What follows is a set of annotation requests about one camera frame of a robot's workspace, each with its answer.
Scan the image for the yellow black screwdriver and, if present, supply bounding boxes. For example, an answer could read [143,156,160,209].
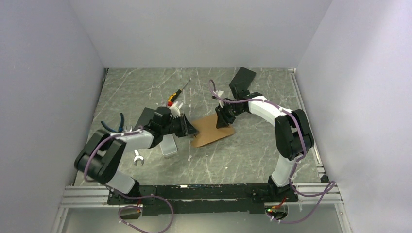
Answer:
[167,78,191,106]

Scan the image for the aluminium frame rail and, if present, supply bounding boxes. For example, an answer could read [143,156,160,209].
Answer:
[51,186,109,233]

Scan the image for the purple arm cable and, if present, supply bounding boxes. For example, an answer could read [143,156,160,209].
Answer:
[84,126,174,233]
[207,80,337,225]

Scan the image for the brown cardboard box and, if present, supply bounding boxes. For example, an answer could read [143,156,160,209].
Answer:
[191,113,235,148]

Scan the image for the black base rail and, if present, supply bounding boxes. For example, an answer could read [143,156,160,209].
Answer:
[107,183,298,216]

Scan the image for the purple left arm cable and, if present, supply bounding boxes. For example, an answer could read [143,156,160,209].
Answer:
[84,126,174,233]

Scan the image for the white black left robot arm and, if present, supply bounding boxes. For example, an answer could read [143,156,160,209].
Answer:
[74,107,198,204]

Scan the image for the black box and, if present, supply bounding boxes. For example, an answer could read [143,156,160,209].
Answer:
[133,107,155,131]
[229,67,257,99]

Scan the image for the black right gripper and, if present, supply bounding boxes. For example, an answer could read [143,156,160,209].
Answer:
[215,101,245,129]

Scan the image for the black box near left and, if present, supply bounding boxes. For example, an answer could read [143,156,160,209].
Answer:
[133,107,155,131]

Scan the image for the blue handled pliers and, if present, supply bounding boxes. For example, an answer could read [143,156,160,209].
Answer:
[101,112,125,133]

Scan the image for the black box far right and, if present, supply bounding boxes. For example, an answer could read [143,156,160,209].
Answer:
[229,67,257,99]

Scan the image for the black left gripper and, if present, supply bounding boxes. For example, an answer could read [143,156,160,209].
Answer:
[162,114,199,138]

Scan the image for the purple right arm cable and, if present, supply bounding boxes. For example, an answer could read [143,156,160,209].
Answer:
[207,80,337,225]

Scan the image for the white plastic case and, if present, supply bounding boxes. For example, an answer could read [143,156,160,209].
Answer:
[160,134,178,158]

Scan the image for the silver wrench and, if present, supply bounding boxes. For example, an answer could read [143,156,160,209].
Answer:
[126,126,144,166]

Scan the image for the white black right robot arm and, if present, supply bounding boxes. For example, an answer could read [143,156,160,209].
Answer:
[211,90,314,201]

